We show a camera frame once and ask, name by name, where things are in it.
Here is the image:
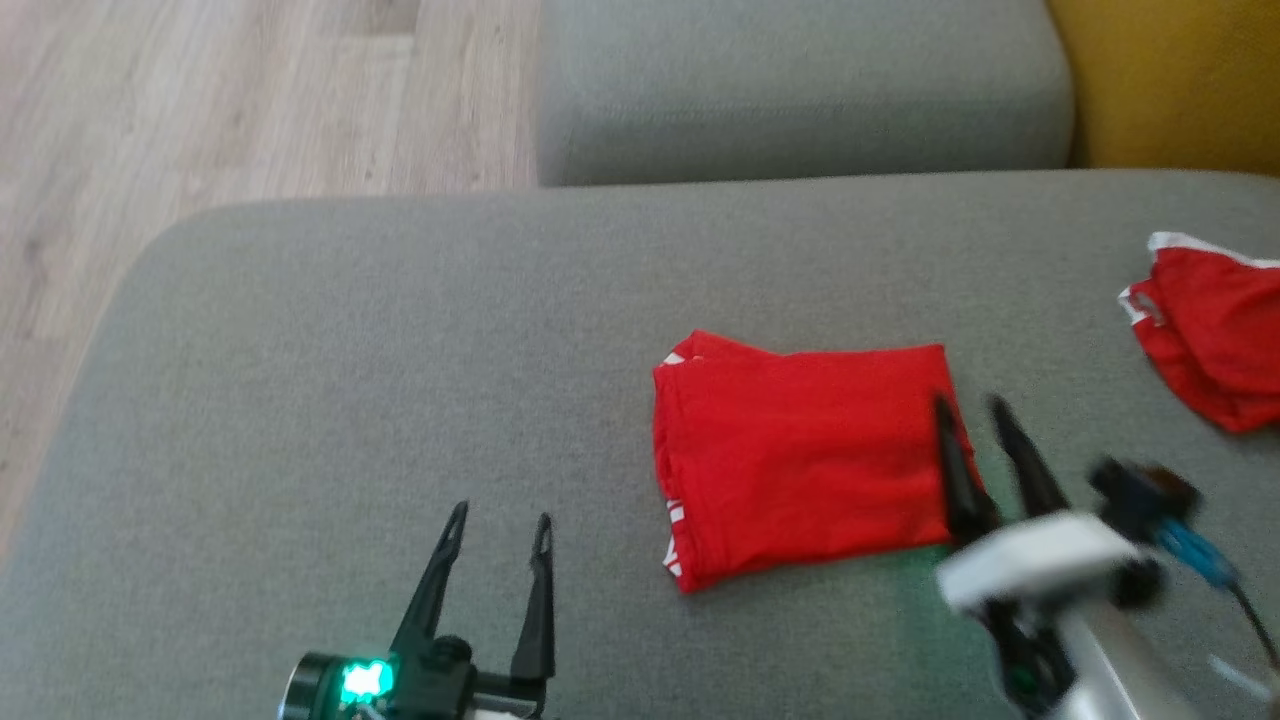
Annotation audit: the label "small grey sofa cushion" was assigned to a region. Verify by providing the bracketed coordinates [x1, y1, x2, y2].
[536, 0, 1077, 189]

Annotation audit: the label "red and white basketball jersey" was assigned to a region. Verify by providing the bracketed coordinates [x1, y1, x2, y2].
[652, 330, 989, 595]

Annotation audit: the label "yellow pillow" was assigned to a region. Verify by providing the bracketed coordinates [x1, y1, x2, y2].
[1044, 0, 1280, 177]

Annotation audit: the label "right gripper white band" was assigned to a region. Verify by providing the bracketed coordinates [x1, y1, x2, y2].
[931, 392, 1149, 701]

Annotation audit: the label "large grey sofa seat cushion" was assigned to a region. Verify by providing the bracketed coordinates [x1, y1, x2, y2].
[0, 168, 1280, 720]

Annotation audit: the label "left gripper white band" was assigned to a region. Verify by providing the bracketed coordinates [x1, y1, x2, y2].
[385, 500, 563, 720]

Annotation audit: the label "red shorts with white stripes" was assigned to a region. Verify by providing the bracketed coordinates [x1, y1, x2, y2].
[1117, 231, 1280, 435]

